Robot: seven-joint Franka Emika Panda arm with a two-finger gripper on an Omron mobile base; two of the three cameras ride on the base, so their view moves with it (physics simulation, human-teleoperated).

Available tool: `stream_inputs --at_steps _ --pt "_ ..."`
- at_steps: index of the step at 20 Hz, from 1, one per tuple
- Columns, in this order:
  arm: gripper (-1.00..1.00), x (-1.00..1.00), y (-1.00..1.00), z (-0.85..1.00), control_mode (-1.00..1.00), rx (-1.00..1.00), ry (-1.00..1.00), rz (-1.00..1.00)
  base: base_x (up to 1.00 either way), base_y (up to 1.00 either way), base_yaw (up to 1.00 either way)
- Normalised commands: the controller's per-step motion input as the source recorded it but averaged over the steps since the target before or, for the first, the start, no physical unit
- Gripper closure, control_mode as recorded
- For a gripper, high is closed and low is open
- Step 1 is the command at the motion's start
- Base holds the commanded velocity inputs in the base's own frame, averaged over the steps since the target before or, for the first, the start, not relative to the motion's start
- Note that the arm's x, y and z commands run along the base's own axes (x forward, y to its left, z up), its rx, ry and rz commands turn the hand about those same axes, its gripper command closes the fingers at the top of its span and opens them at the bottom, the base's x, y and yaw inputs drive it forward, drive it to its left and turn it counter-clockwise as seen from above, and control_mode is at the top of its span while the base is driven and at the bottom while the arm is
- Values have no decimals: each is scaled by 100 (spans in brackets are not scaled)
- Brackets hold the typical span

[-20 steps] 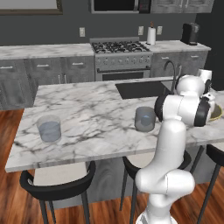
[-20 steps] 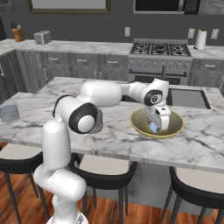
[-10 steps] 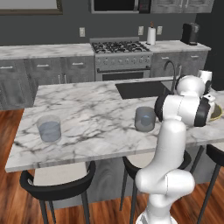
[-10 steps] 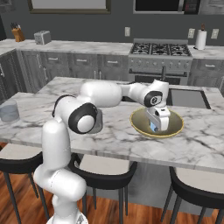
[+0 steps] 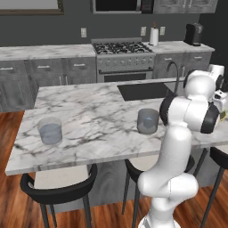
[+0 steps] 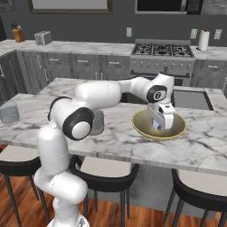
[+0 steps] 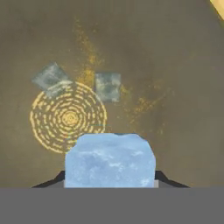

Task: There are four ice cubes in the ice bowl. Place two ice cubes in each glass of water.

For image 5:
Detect black coffee machine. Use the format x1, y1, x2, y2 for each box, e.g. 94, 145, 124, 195
183, 22, 205, 47

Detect steel range with hob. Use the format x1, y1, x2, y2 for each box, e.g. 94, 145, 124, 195
91, 37, 157, 84

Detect clear glass of water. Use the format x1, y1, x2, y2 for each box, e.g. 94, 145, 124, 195
37, 117, 64, 146
136, 108, 160, 135

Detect black stool with pale seat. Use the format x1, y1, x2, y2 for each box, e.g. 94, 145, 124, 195
120, 154, 196, 228
20, 163, 99, 228
192, 144, 228, 228

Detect grey wall cupboards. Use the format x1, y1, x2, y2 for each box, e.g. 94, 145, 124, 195
153, 0, 219, 14

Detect yellow ice bowl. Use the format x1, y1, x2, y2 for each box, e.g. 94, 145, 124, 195
219, 111, 228, 123

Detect black sink basin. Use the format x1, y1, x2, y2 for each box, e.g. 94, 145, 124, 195
117, 81, 179, 102

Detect grey base cupboard run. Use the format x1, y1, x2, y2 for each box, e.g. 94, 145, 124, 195
152, 51, 214, 80
0, 56, 98, 113

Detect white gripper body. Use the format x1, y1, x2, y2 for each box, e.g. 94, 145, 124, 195
214, 99, 228, 115

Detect dark curved tap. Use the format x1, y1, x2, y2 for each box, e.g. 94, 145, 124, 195
166, 61, 181, 96

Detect dark framed window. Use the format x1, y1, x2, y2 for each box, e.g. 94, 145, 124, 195
0, 0, 65, 16

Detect steel microwave oven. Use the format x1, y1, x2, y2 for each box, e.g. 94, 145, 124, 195
90, 0, 155, 15

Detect white paper towel roll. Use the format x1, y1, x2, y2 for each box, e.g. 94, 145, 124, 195
149, 21, 160, 46

